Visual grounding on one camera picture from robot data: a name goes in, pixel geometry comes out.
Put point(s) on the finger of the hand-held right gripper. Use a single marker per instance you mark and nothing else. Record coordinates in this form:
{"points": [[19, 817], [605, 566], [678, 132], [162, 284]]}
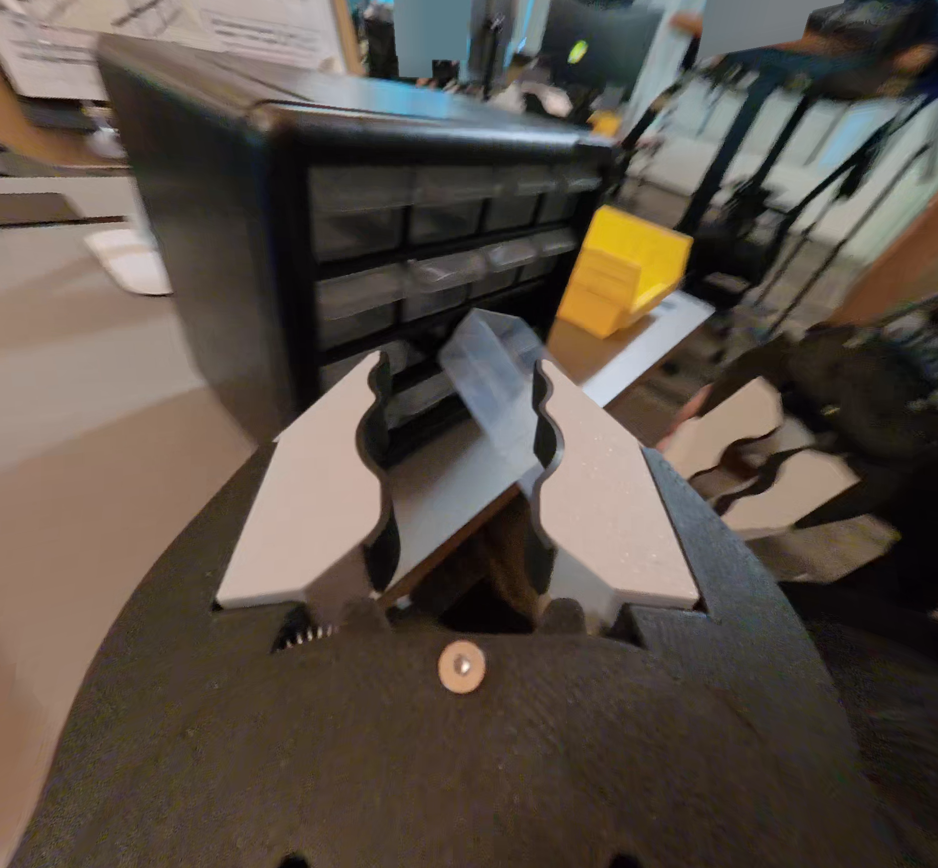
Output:
{"points": [[740, 421], [799, 494]]}

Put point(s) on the person's right hand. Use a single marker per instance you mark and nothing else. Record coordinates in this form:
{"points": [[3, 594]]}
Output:
{"points": [[685, 413]]}

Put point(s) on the grey desk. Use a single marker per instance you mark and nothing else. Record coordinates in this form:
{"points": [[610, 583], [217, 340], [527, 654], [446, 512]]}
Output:
{"points": [[88, 406]]}

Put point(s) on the white metal stand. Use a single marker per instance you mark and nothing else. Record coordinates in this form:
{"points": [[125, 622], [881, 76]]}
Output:
{"points": [[132, 259]]}

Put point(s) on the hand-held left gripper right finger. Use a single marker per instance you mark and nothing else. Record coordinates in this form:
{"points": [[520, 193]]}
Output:
{"points": [[615, 523]]}

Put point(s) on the clear plastic drawer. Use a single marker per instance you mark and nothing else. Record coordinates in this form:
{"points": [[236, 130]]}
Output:
{"points": [[491, 377]]}

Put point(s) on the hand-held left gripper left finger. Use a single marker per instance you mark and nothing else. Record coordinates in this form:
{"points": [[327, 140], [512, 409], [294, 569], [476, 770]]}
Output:
{"points": [[308, 516]]}

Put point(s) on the printed paper sheet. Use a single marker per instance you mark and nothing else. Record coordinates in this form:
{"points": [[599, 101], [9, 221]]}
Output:
{"points": [[681, 307]]}

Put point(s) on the black drawer cabinet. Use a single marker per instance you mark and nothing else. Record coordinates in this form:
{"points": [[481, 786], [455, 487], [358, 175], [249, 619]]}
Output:
{"points": [[205, 223]]}

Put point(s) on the black frame table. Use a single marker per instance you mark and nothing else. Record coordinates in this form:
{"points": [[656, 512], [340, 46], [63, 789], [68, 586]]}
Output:
{"points": [[769, 91]]}

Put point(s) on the yellow plastic bin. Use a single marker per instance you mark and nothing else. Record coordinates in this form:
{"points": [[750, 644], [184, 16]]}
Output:
{"points": [[630, 245]]}

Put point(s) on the rows of clear cabinet drawers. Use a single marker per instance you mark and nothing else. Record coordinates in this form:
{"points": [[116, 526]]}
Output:
{"points": [[359, 201]]}

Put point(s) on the black monitor screen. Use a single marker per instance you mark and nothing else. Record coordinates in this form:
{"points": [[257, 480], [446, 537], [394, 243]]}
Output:
{"points": [[601, 39]]}

